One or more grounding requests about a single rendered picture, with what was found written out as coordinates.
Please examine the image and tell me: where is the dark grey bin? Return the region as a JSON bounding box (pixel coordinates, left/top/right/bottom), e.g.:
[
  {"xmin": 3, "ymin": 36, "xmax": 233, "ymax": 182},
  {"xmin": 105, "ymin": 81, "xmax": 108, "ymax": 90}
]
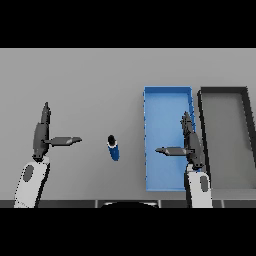
[{"xmin": 197, "ymin": 86, "xmax": 256, "ymax": 191}]

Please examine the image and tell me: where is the blue bin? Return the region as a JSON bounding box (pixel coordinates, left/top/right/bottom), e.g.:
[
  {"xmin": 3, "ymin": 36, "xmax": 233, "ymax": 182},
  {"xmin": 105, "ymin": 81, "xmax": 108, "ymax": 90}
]
[{"xmin": 143, "ymin": 86, "xmax": 202, "ymax": 193}]

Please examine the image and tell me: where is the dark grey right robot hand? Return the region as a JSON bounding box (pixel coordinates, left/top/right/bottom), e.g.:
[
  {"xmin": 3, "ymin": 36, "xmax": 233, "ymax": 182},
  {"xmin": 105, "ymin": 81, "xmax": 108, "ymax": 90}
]
[{"xmin": 154, "ymin": 111, "xmax": 206, "ymax": 171}]

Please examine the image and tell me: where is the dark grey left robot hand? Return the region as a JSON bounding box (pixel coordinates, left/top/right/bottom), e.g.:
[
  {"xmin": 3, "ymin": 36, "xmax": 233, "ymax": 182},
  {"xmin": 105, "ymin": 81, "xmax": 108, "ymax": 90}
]
[{"xmin": 32, "ymin": 101, "xmax": 83, "ymax": 163}]

